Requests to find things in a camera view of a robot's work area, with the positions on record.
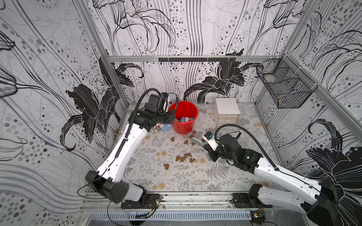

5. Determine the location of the green cleaning brush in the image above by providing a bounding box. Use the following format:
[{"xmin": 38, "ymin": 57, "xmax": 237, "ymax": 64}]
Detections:
[{"xmin": 190, "ymin": 138, "xmax": 204, "ymax": 147}]

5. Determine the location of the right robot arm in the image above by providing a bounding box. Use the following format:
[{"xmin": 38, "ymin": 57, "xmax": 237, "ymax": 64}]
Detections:
[{"xmin": 204, "ymin": 132, "xmax": 342, "ymax": 226}]

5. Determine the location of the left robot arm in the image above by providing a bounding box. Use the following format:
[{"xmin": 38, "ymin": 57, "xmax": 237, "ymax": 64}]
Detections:
[{"xmin": 85, "ymin": 92, "xmax": 175, "ymax": 206}]

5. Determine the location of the red plastic bucket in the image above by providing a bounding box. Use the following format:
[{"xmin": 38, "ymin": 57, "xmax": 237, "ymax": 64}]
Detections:
[{"xmin": 168, "ymin": 101, "xmax": 199, "ymax": 135}]

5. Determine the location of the plush doll toy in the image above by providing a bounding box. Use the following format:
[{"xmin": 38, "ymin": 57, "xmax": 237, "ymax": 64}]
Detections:
[{"xmin": 150, "ymin": 123, "xmax": 172, "ymax": 134}]

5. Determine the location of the white mini drawer cabinet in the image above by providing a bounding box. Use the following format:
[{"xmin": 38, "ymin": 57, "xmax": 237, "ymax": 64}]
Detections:
[{"xmin": 214, "ymin": 98, "xmax": 240, "ymax": 127}]

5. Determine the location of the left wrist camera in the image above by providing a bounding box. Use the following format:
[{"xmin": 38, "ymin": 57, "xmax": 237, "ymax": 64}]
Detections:
[{"xmin": 161, "ymin": 92, "xmax": 169, "ymax": 102}]

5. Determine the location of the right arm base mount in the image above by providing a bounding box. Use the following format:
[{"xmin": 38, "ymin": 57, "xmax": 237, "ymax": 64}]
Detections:
[{"xmin": 231, "ymin": 193, "xmax": 273, "ymax": 209}]

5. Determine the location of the black wire wall basket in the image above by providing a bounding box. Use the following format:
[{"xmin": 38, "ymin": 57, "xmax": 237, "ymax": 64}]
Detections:
[{"xmin": 256, "ymin": 58, "xmax": 317, "ymax": 109}]

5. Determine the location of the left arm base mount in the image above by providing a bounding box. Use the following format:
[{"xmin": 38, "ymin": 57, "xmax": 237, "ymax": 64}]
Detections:
[{"xmin": 121, "ymin": 193, "xmax": 161, "ymax": 210}]

